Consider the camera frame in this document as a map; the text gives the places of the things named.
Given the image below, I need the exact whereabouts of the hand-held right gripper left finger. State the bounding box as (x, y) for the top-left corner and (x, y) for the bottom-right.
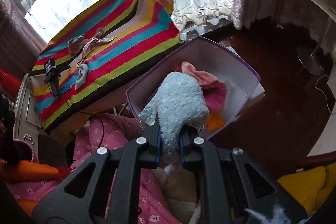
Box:
(31, 114), (161, 224)

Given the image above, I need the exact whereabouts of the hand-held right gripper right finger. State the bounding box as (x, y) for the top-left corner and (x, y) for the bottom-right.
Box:
(180, 128), (308, 224)

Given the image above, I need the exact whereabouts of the orange fluffy sock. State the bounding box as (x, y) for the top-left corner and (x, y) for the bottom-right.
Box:
(205, 111), (227, 131)

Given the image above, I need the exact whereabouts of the light pink fluffy sock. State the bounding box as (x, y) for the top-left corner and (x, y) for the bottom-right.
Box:
(181, 61), (219, 88)

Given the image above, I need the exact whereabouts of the purple cardboard box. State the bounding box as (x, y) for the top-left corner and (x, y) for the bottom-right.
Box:
(125, 35), (261, 141)

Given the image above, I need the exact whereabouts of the light blue satin pouch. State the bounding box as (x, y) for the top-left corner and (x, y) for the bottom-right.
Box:
(74, 61), (90, 90)

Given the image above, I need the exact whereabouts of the red thermos bottle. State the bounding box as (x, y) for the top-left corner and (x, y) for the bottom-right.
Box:
(0, 69), (22, 100)

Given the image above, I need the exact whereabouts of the floral fabric strip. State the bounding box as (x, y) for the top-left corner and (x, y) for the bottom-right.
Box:
(80, 36), (117, 59)

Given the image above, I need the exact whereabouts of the brown patterned curtain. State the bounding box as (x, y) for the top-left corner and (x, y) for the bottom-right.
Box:
(0, 0), (49, 80)

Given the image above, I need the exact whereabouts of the pink printed quilt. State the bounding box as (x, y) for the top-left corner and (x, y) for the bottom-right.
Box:
(7, 113), (181, 224)

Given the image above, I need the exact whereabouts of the brown fabric bow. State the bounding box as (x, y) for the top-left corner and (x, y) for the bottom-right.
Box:
(93, 27), (107, 38)

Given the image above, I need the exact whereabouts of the white cabinet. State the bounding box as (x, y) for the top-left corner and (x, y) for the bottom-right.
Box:
(13, 73), (69, 161)

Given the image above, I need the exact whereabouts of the colourful striped tablecloth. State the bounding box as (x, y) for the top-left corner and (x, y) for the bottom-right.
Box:
(29, 0), (181, 131)

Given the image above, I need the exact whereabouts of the orange carrot plush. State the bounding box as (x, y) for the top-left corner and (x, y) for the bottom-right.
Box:
(0, 160), (62, 184)

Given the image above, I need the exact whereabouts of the yellow cushion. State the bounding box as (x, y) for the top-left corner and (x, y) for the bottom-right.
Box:
(277, 165), (336, 217)

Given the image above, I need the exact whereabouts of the white side table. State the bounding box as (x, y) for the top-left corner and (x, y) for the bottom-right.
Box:
(295, 0), (336, 77)

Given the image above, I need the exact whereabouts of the black cable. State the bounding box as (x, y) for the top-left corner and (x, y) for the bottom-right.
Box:
(56, 84), (105, 151)

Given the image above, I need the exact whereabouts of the white cable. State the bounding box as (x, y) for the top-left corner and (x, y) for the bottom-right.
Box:
(314, 74), (336, 115)

